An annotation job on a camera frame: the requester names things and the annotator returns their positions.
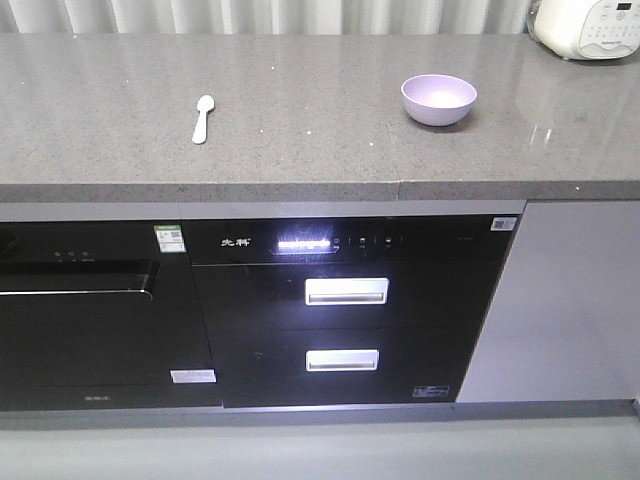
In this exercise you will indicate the white pleated curtain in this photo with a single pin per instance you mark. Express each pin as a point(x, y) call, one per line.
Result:
point(265, 17)

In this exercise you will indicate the black disinfection cabinet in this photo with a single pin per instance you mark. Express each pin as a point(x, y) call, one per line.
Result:
point(345, 311)

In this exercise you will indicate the black built-in dishwasher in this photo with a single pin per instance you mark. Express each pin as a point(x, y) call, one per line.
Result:
point(101, 315)

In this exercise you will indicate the white soy milk maker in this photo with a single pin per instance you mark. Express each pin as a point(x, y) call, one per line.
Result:
point(585, 30)

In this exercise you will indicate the grey cabinet door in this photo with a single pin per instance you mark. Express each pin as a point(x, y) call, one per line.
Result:
point(563, 324)

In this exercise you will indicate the pale green plastic spoon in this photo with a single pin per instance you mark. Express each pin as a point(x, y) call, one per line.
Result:
point(204, 106)

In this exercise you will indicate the lilac plastic bowl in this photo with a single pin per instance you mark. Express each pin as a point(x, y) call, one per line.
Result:
point(437, 99)

